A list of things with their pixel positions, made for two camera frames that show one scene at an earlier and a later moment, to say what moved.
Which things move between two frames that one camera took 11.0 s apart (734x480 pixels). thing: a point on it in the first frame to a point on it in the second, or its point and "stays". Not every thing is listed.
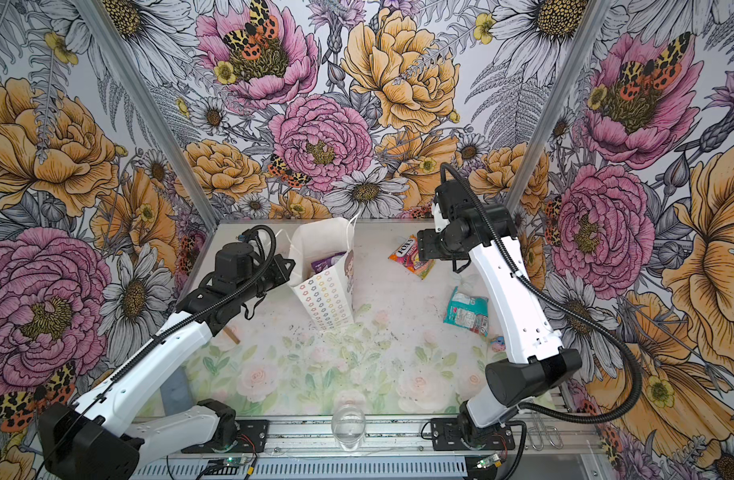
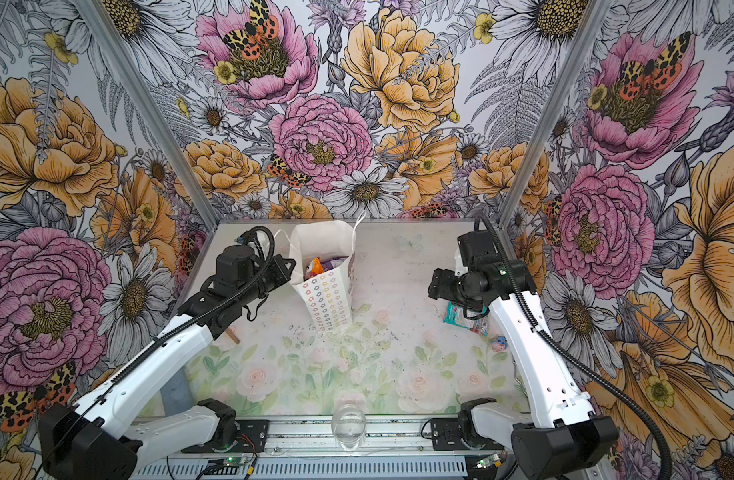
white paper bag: x=328 y=294 stays
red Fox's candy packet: x=407 y=255 to x=314 y=268
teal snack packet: x=467 y=312 stays
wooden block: x=232 y=335 stays
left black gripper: x=281 y=267 stays
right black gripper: x=429 y=246 to x=441 y=285
